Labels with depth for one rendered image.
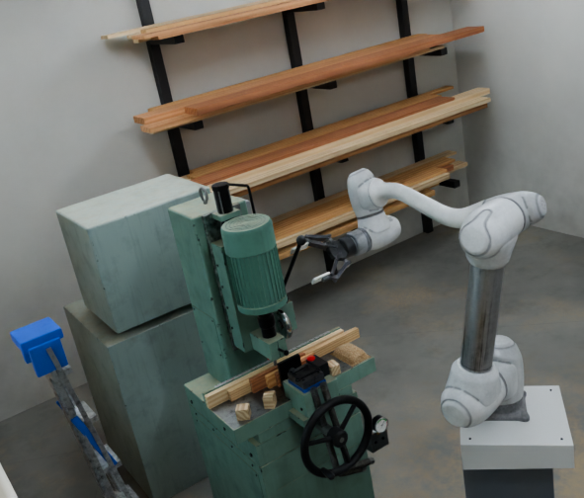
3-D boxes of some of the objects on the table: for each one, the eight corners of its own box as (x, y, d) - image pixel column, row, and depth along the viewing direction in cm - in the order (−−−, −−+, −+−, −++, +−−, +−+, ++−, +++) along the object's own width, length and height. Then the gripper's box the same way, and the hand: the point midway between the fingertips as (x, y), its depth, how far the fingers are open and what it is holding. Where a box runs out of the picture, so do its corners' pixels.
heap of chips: (352, 367, 267) (350, 358, 266) (329, 354, 278) (327, 345, 277) (372, 357, 271) (370, 348, 270) (348, 344, 282) (347, 335, 281)
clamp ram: (292, 392, 257) (288, 371, 254) (281, 384, 263) (276, 363, 260) (313, 381, 261) (309, 360, 258) (301, 374, 267) (297, 353, 264)
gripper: (368, 278, 261) (318, 300, 251) (328, 225, 271) (280, 245, 261) (374, 266, 255) (324, 289, 245) (334, 212, 265) (285, 232, 255)
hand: (304, 265), depth 254 cm, fingers open, 13 cm apart
